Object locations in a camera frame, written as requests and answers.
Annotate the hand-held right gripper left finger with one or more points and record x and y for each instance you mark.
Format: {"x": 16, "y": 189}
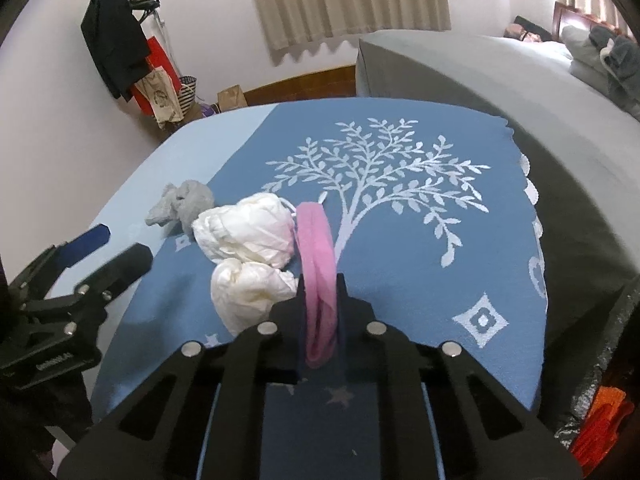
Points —
{"x": 287, "y": 310}

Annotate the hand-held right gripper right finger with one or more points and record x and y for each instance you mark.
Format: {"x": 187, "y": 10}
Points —
{"x": 357, "y": 315}

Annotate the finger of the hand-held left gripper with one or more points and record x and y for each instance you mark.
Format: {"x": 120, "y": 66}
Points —
{"x": 85, "y": 245}
{"x": 130, "y": 262}

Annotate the pink cloth band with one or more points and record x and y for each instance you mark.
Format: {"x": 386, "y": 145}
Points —
{"x": 315, "y": 245}

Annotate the orange knitted cloth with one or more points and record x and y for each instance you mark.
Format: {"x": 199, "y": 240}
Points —
{"x": 592, "y": 440}

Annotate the white crumpled tissue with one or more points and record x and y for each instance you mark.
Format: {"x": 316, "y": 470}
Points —
{"x": 245, "y": 290}
{"x": 245, "y": 230}

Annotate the blue tree-print tablecloth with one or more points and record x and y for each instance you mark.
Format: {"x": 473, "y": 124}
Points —
{"x": 400, "y": 270}

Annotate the grey crumpled cloth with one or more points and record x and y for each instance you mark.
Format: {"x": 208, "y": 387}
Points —
{"x": 192, "y": 200}

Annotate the beige tote bag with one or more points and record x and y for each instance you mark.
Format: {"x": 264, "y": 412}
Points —
{"x": 160, "y": 95}

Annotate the small purple bag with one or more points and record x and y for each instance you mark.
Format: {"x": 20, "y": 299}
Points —
{"x": 207, "y": 109}

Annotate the striped bag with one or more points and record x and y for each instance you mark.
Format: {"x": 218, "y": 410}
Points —
{"x": 187, "y": 95}

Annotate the small brown cardboard box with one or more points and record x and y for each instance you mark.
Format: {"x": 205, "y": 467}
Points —
{"x": 230, "y": 97}

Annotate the black hanging clothes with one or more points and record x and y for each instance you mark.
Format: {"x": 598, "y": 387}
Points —
{"x": 115, "y": 45}

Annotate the white lace table trim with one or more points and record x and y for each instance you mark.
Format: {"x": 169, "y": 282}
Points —
{"x": 531, "y": 182}

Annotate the black metal stand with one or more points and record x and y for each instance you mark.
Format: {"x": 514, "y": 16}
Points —
{"x": 145, "y": 1}

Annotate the grey bed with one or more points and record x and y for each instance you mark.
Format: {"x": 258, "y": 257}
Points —
{"x": 475, "y": 85}

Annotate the small orange cloth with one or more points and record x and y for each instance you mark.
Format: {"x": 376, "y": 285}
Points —
{"x": 611, "y": 397}

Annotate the wide beige curtain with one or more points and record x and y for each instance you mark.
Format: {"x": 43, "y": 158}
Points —
{"x": 350, "y": 0}

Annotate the pink item on bed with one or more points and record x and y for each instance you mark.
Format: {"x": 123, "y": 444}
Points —
{"x": 525, "y": 35}

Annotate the grey pillow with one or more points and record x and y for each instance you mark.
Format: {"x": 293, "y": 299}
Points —
{"x": 575, "y": 40}
{"x": 590, "y": 72}

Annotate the black item on bed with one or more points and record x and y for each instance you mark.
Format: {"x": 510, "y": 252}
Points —
{"x": 530, "y": 22}

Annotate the dark grey clothing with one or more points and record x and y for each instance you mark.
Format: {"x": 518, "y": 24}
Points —
{"x": 625, "y": 55}

